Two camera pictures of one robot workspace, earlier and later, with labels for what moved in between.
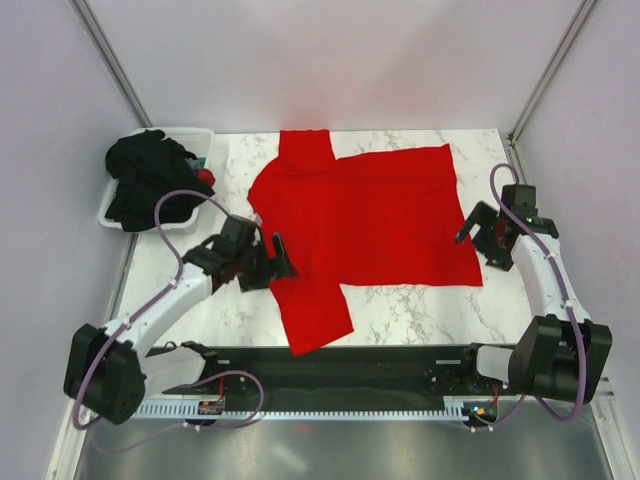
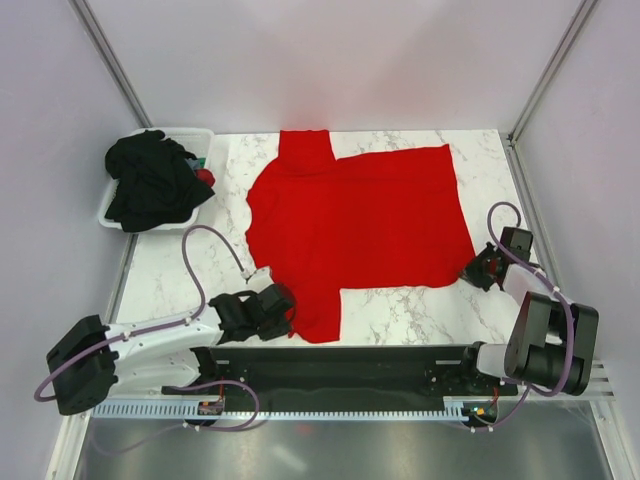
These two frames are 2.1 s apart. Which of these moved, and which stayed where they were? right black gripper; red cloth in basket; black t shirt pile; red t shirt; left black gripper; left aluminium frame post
Moved: left black gripper; right black gripper
Stayed: red cloth in basket; black t shirt pile; red t shirt; left aluminium frame post
